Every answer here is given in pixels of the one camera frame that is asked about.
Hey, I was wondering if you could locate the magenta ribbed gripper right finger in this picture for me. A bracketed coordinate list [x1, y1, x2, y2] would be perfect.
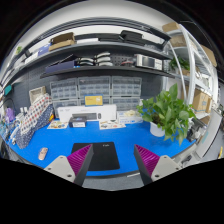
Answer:
[134, 144, 181, 185]

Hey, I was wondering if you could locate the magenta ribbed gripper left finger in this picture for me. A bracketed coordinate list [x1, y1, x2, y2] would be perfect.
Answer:
[45, 144, 93, 186]

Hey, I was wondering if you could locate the black mouse pad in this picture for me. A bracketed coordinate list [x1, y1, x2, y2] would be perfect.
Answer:
[71, 141, 121, 172]

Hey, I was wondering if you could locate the beige computer mouse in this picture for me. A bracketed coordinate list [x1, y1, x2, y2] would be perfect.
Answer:
[38, 147, 48, 160]

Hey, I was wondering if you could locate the blue table mat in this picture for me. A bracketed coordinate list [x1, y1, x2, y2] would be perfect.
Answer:
[8, 122, 193, 177]

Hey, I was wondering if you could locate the white plant pot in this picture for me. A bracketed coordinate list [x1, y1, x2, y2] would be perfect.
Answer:
[150, 122, 165, 137]

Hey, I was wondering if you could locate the small black box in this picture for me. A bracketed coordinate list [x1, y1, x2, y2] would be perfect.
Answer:
[69, 116, 86, 128]

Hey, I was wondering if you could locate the sticker sheet left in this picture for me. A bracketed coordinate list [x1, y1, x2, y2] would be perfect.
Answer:
[48, 120, 68, 129]

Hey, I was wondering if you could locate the sticker sheet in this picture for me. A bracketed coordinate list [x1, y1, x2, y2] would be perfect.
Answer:
[99, 120, 126, 130]
[48, 120, 68, 129]

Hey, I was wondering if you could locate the black vise clamp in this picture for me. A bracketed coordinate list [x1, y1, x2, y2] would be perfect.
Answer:
[187, 118, 206, 142]

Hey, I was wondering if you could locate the sticker sheet right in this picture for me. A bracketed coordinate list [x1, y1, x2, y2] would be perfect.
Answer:
[99, 120, 126, 130]

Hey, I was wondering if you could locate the white blue box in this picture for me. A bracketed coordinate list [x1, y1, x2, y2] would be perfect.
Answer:
[117, 110, 143, 124]

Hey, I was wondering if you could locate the green potted plant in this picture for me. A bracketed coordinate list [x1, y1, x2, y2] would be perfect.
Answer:
[137, 84, 195, 144]

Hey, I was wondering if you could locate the white keyboard box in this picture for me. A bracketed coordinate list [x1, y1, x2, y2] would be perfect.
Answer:
[57, 104, 117, 122]

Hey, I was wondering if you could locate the patterned fabric bag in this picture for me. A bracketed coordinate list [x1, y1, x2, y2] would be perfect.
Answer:
[15, 93, 53, 149]

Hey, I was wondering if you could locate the yellow label card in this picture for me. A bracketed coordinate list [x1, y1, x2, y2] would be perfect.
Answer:
[84, 95, 103, 106]

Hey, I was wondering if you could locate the grey drawer organizer left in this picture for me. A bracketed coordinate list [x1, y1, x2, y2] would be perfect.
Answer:
[50, 78, 78, 100]

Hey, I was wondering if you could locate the grey drawer organizer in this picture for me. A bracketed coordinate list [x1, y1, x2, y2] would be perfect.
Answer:
[50, 78, 78, 100]
[112, 76, 142, 96]
[78, 76, 111, 97]

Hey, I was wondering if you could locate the cardboard box on rack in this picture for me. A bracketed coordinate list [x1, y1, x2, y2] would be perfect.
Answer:
[192, 89, 211, 113]

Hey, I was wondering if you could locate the grey drawer organizer middle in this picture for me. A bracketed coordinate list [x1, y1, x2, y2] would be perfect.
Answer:
[78, 76, 111, 97]

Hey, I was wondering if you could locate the wicker framed basket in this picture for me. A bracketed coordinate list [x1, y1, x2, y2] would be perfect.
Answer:
[29, 86, 46, 103]

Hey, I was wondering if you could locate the grey drawer organizer right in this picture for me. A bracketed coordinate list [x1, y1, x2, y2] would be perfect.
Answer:
[112, 76, 142, 96]

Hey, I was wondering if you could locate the white metal shelving rack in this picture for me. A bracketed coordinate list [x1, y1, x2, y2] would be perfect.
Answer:
[162, 22, 219, 119]

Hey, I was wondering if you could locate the dark blue flat box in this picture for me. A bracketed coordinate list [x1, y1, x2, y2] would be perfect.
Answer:
[45, 60, 76, 73]

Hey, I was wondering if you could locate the grey electronic instrument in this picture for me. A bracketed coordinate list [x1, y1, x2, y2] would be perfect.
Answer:
[136, 54, 162, 70]

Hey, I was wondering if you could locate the cardboard box top shelf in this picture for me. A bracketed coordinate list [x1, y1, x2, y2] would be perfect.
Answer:
[49, 32, 75, 51]

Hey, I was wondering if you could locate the lower grey wall shelf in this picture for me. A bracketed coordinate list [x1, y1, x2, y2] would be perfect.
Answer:
[40, 66, 171, 78]

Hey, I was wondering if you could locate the grey wall shelf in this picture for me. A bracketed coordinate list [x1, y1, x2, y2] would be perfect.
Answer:
[2, 42, 170, 83]
[40, 66, 171, 78]

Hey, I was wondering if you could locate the upper grey wall shelf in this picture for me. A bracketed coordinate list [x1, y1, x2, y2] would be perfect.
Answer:
[2, 42, 170, 83]

